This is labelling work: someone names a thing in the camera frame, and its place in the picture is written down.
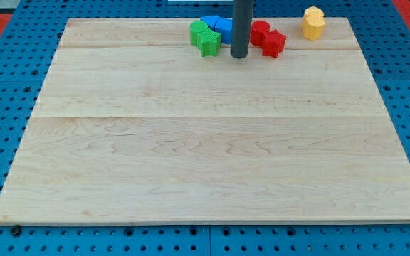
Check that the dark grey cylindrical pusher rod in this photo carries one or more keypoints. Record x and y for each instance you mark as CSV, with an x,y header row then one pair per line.
x,y
241,27

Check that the red star block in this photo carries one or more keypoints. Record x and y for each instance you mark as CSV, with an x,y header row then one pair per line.
x,y
273,43

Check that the green star block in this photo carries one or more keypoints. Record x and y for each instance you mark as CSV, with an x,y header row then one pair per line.
x,y
209,42

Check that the yellow hexagon block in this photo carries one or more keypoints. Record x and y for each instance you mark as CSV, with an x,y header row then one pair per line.
x,y
313,27

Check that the red cylinder block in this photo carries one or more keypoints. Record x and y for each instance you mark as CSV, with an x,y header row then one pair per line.
x,y
258,30

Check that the blue cube block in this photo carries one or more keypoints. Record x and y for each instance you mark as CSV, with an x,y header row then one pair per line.
x,y
224,27

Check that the blue triangle block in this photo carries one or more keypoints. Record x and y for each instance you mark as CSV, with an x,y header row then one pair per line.
x,y
210,21

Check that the green cylinder block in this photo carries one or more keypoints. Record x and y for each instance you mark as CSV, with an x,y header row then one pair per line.
x,y
195,29

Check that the yellow rounded block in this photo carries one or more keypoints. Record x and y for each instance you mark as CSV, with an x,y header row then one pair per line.
x,y
313,12

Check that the light wooden board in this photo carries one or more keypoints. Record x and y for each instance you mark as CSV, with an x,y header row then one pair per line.
x,y
133,126

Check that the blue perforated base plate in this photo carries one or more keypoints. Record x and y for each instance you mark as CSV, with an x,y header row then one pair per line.
x,y
26,48

